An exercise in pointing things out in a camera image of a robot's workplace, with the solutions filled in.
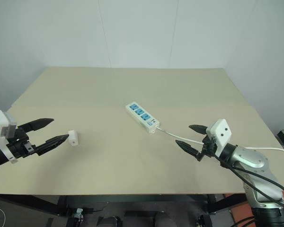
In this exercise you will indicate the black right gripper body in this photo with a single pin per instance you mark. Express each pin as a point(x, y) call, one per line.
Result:
point(207, 149)

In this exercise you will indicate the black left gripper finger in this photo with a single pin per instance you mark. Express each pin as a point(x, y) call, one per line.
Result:
point(52, 142)
point(39, 123)

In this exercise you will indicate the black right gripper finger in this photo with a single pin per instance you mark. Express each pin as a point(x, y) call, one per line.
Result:
point(198, 128)
point(186, 147)

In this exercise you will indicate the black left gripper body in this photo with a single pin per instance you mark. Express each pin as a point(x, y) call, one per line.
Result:
point(17, 145)

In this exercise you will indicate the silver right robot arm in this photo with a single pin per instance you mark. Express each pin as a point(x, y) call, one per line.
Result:
point(251, 159)

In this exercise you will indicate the white plug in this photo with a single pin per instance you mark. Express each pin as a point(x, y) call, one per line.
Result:
point(73, 138)

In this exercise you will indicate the white power strip blue sockets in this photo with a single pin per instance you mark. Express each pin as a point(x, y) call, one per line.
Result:
point(142, 116)

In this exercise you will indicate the dark rounded shape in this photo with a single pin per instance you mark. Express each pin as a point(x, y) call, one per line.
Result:
point(108, 221)

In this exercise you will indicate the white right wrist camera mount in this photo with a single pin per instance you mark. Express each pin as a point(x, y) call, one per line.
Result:
point(221, 133)

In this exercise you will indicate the metal caster bracket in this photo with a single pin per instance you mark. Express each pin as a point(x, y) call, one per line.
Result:
point(78, 213)

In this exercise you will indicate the black table frame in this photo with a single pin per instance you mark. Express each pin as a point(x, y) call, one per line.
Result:
point(132, 201)

